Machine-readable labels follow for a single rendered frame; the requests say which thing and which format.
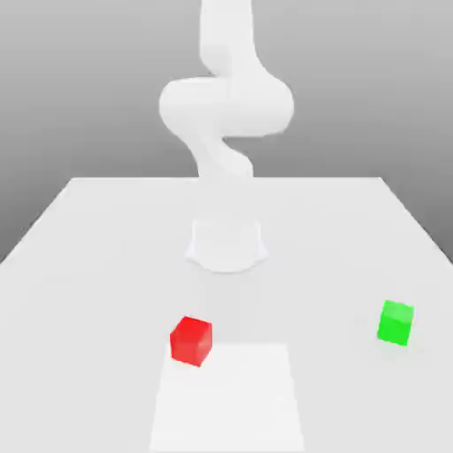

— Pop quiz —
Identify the small red cube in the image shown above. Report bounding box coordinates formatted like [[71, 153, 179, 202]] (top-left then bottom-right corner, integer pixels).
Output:
[[169, 315, 214, 368]]

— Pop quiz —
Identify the small green cube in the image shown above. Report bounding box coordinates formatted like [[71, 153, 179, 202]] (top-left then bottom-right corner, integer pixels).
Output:
[[376, 299, 416, 347]]

